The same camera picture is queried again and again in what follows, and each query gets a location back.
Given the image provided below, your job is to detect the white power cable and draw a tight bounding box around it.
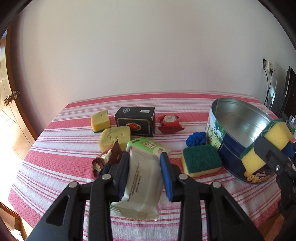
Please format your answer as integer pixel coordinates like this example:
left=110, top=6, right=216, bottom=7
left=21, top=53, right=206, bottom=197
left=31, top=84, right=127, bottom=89
left=270, top=68, right=278, bottom=110

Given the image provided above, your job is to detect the large yellow sponge block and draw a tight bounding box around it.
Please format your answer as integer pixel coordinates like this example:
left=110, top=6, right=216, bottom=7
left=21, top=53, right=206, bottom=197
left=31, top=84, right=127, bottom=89
left=99, top=126, right=131, bottom=152

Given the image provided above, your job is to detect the wooden door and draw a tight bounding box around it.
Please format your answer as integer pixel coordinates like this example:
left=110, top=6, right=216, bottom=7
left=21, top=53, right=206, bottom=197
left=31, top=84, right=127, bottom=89
left=1, top=27, right=37, bottom=160

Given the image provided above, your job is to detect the white green tissue pack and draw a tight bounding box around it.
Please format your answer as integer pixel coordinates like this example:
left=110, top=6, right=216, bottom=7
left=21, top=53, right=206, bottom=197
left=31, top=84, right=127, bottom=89
left=110, top=137, right=171, bottom=220

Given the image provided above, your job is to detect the dark red snack wrapper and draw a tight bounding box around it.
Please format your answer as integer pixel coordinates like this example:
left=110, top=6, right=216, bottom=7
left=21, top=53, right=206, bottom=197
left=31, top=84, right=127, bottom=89
left=92, top=141, right=123, bottom=178

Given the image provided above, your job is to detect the round metal cookie tin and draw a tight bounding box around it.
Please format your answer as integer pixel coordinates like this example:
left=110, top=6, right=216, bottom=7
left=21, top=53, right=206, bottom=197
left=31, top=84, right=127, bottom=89
left=205, top=98, right=273, bottom=184

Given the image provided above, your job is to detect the red wet wipe packet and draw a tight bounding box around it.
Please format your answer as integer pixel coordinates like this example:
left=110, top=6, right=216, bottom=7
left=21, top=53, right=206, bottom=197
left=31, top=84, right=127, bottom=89
left=158, top=115, right=185, bottom=134

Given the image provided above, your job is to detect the wall power socket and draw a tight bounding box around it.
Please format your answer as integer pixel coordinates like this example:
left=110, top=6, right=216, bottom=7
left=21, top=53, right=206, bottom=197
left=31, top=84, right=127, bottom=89
left=263, top=59, right=273, bottom=73

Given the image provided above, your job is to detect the yellow sponge piece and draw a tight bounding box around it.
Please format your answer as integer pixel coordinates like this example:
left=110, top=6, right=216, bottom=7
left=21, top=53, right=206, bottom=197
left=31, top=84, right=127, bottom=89
left=91, top=109, right=110, bottom=133

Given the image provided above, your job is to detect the black rectangular box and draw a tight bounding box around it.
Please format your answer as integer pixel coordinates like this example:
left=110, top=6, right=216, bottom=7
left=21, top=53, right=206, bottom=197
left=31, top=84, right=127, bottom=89
left=114, top=106, right=156, bottom=137

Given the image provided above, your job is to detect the brass door knob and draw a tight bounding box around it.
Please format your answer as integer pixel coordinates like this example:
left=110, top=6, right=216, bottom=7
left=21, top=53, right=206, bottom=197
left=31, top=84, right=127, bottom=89
left=3, top=89, right=21, bottom=106

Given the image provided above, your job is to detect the black power cable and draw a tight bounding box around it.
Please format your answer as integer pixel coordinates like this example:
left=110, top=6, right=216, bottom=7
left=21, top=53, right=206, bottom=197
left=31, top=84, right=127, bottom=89
left=263, top=68, right=273, bottom=108

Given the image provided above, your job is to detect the red white striped tablecloth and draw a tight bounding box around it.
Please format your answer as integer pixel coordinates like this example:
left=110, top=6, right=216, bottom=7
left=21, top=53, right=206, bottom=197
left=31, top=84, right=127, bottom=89
left=9, top=92, right=280, bottom=240

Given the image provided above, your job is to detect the black flat monitor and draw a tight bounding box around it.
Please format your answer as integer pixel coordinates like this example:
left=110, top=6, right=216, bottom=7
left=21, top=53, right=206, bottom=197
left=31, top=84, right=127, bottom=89
left=277, top=66, right=296, bottom=118

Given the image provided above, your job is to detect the green yellow scouring sponge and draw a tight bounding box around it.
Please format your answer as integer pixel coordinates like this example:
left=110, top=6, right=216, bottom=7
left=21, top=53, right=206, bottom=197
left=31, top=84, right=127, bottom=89
left=181, top=145, right=222, bottom=178

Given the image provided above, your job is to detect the blue hair scrunchie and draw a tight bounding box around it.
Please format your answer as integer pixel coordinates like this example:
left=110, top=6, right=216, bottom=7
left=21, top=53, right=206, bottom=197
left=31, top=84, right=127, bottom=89
left=186, top=132, right=207, bottom=147

